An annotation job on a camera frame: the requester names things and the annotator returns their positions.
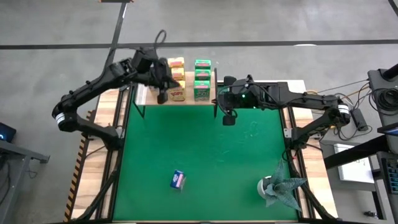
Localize black table frame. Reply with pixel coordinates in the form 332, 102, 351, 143
82, 79, 348, 224

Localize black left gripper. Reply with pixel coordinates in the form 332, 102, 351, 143
132, 46, 181, 105

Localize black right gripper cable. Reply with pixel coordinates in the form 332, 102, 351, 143
216, 101, 239, 121

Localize black keyboard blue keys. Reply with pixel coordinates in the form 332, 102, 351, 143
381, 157, 398, 195

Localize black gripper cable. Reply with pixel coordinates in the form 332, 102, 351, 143
154, 29, 168, 49
216, 101, 239, 121

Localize yellow black hazard tape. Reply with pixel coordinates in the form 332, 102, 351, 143
63, 140, 90, 222

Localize grey cable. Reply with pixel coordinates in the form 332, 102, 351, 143
317, 79, 371, 94

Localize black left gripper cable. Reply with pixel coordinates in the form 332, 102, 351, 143
154, 29, 168, 49

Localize grey side desk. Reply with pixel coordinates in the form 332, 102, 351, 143
0, 139, 50, 224

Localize white board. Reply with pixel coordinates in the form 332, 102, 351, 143
334, 142, 376, 184

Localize black metal bar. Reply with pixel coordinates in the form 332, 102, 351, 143
323, 134, 398, 170

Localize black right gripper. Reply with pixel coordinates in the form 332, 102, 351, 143
217, 76, 256, 126

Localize potted green succulent plant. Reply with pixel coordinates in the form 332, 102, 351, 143
257, 159, 308, 212

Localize coiled black cable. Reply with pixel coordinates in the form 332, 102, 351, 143
371, 88, 398, 113

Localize wooden shelf black metal legs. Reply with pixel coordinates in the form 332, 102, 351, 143
132, 67, 218, 119

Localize blue Frosted Flakes cereal box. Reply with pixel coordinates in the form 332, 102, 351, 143
170, 169, 187, 192

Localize black equipment stand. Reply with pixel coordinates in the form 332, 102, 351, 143
367, 63, 398, 125

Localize black device blue light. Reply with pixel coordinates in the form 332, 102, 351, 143
0, 122, 17, 143

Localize black power adapter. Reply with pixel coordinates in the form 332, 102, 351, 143
350, 108, 369, 131

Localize green table mat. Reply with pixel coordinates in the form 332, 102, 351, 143
112, 86, 299, 222

